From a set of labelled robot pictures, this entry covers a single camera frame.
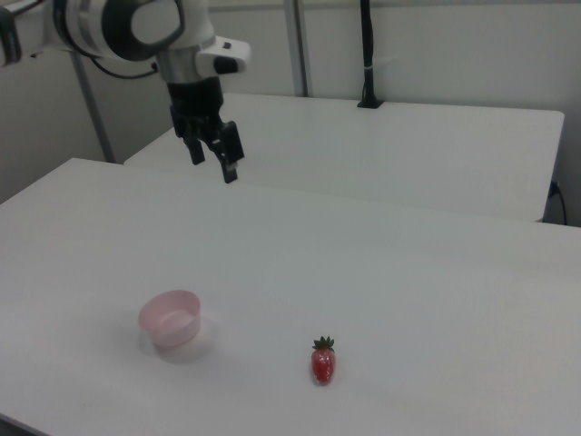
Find grey partition post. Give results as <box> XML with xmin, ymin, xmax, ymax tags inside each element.
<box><xmin>71</xmin><ymin>50</ymin><xmax>115</xmax><ymax>164</ymax></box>
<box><xmin>283</xmin><ymin>0</ymin><xmax>315</xmax><ymax>98</ymax></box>

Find black pole with clamp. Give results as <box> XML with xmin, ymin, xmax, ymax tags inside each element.
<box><xmin>356</xmin><ymin>0</ymin><xmax>387</xmax><ymax>111</ymax></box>

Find white side table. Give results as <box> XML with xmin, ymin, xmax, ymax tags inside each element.
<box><xmin>123</xmin><ymin>92</ymin><xmax>566</xmax><ymax>224</ymax></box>

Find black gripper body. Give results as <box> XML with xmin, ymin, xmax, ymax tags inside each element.
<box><xmin>165</xmin><ymin>74</ymin><xmax>226</xmax><ymax>138</ymax></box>

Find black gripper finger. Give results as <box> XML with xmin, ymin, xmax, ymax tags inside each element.
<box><xmin>203</xmin><ymin>118</ymin><xmax>247</xmax><ymax>184</ymax></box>
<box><xmin>181</xmin><ymin>116</ymin><xmax>208</xmax><ymax>166</ymax></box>

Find pink translucent plastic bowl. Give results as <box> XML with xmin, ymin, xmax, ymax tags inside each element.
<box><xmin>137</xmin><ymin>289</ymin><xmax>203</xmax><ymax>352</ymax></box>

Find black wall socket cable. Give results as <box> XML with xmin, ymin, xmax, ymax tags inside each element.
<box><xmin>548</xmin><ymin>180</ymin><xmax>569</xmax><ymax>226</ymax></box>

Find red toy strawberry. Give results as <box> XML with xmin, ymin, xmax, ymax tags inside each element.
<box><xmin>310</xmin><ymin>335</ymin><xmax>339</xmax><ymax>387</ymax></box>

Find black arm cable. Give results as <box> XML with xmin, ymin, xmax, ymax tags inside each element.
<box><xmin>74</xmin><ymin>48</ymin><xmax>161</xmax><ymax>80</ymax></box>

